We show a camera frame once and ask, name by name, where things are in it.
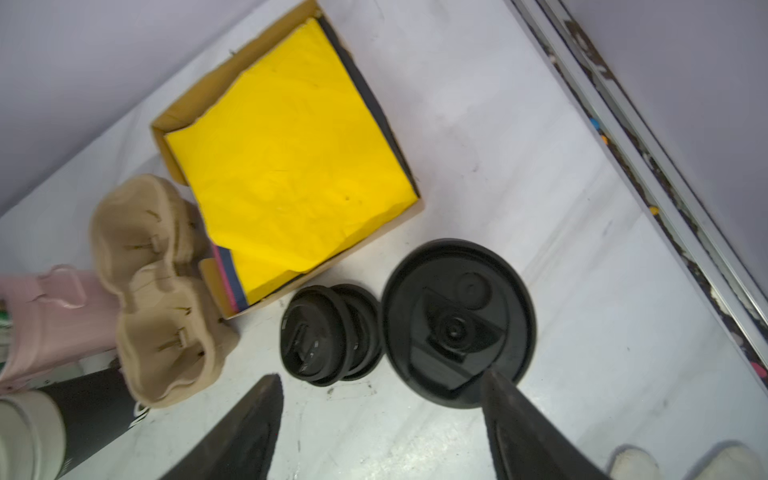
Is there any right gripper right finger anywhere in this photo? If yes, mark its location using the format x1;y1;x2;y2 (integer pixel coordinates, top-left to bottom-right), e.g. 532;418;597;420
481;368;608;479

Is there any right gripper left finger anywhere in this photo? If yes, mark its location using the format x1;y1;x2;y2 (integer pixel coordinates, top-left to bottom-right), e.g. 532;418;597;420
164;374;284;479

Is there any white glove right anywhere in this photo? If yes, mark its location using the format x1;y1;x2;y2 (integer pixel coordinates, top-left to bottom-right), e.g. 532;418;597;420
606;441;767;479

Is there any pink straw holder cup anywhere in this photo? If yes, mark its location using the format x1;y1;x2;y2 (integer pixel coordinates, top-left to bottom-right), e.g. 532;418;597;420
1;265;120;394

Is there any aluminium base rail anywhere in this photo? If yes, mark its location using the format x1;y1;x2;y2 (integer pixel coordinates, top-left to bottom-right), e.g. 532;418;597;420
512;1;767;384

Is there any single black cup lid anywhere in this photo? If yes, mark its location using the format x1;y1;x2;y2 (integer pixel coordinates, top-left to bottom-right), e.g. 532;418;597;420
379;238;537;409

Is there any stack of paper cups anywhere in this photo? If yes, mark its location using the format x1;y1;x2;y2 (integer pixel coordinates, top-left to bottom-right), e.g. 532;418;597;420
1;369;150;479

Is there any stack of black lids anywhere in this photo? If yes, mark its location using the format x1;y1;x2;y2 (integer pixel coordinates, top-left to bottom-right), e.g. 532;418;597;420
280;284;383;387

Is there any cardboard box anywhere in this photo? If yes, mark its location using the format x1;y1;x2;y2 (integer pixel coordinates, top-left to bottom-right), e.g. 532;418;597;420
149;0;425;320

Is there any yellow napkin stack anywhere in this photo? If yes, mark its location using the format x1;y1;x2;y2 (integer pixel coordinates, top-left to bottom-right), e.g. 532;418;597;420
164;16;419;306

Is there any brown pulp cup carrier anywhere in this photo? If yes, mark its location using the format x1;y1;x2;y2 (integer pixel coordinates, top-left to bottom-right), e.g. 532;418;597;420
89;174;239;408

